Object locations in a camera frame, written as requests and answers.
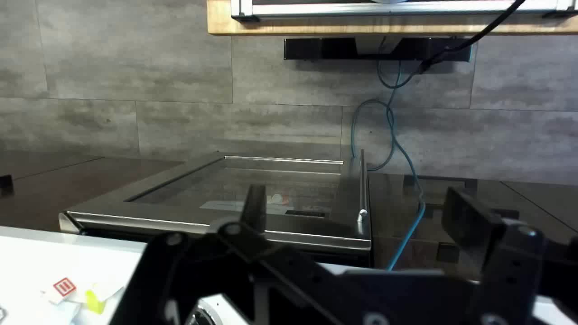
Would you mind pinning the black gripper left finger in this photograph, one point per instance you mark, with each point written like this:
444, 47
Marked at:
164, 271

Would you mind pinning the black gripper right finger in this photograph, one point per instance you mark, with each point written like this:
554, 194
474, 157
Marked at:
512, 271

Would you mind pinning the red picture wooden cube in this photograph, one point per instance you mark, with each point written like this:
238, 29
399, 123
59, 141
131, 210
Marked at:
64, 287

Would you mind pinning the long black bar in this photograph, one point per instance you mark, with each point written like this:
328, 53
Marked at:
337, 49

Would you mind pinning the light wooden board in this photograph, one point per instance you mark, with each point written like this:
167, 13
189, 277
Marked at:
362, 27

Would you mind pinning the white metal frame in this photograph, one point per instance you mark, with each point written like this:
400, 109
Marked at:
391, 8

